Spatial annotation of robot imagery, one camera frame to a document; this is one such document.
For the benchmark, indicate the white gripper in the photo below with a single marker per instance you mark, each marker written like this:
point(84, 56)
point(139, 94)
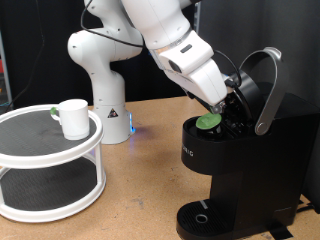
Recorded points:
point(203, 83)

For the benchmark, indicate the green lid coffee pod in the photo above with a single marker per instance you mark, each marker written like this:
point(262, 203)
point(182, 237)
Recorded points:
point(208, 120)

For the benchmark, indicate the black Keurig coffee machine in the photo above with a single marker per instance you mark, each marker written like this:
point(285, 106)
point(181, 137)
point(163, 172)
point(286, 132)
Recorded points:
point(253, 160)

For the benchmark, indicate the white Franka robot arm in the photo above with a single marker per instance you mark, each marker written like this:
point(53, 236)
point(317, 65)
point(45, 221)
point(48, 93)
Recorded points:
point(110, 86)

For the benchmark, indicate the grey curtain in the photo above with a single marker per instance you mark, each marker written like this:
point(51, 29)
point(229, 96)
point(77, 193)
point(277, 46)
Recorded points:
point(266, 26)

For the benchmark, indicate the black tape strip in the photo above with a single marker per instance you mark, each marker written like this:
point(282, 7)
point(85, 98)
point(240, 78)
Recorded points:
point(280, 231)

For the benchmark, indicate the white mug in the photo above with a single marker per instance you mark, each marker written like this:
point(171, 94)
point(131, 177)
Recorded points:
point(75, 118)

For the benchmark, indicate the white two-tier turntable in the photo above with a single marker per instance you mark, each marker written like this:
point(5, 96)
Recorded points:
point(50, 186)

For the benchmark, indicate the black curtain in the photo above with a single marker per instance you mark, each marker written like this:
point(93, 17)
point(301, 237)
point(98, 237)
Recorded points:
point(40, 50)

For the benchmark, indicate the metal frame post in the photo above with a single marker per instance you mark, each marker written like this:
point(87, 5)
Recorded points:
point(196, 20)

